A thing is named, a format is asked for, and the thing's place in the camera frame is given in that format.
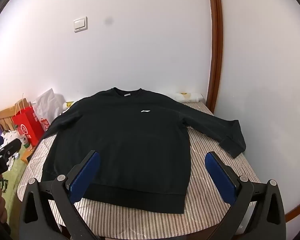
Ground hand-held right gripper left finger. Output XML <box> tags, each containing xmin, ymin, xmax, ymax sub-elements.
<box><xmin>19</xmin><ymin>150</ymin><xmax>101</xmax><ymax>240</ymax></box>

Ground black eyeglasses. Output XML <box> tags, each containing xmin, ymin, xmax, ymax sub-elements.
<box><xmin>0</xmin><ymin>177</ymin><xmax>10</xmax><ymax>193</ymax></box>

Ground wooden bed frame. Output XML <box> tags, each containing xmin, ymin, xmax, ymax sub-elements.
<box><xmin>0</xmin><ymin>101</ymin><xmax>33</xmax><ymax>133</ymax></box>

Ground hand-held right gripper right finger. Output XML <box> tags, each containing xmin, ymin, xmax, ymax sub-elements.
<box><xmin>204</xmin><ymin>151</ymin><xmax>287</xmax><ymax>240</ymax></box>

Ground red paper shopping bag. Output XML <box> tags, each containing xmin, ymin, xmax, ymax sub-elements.
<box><xmin>12</xmin><ymin>92</ymin><xmax>50</xmax><ymax>147</ymax></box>

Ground white plastic bag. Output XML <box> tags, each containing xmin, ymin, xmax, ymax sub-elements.
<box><xmin>31</xmin><ymin>88</ymin><xmax>67</xmax><ymax>125</ymax></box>

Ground white light switch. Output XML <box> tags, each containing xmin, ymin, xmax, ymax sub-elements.
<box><xmin>73</xmin><ymin>16</ymin><xmax>88</xmax><ymax>33</ymax></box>

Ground green label bottle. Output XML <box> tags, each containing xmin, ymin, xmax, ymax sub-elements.
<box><xmin>14</xmin><ymin>124</ymin><xmax>31</xmax><ymax>149</ymax></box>

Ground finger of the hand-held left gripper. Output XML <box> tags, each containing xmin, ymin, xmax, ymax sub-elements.
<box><xmin>0</xmin><ymin>139</ymin><xmax>22</xmax><ymax>162</ymax></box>

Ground striped mattress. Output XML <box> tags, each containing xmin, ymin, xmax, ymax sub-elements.
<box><xmin>16</xmin><ymin>99</ymin><xmax>262</xmax><ymax>240</ymax></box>

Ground green bedsheet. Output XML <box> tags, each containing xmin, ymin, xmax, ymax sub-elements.
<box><xmin>0</xmin><ymin>145</ymin><xmax>29</xmax><ymax>205</ymax></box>

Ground white spotted cloth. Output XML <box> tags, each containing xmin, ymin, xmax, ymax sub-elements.
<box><xmin>0</xmin><ymin>130</ymin><xmax>22</xmax><ymax>160</ymax></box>

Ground orange box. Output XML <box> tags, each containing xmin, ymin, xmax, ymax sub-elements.
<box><xmin>21</xmin><ymin>146</ymin><xmax>38</xmax><ymax>164</ymax></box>

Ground black sweatshirt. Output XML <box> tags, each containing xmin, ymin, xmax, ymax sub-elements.
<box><xmin>41</xmin><ymin>87</ymin><xmax>247</xmax><ymax>214</ymax></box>

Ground wooden door frame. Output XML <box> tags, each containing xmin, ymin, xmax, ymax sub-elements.
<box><xmin>205</xmin><ymin>0</ymin><xmax>224</xmax><ymax>115</ymax></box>

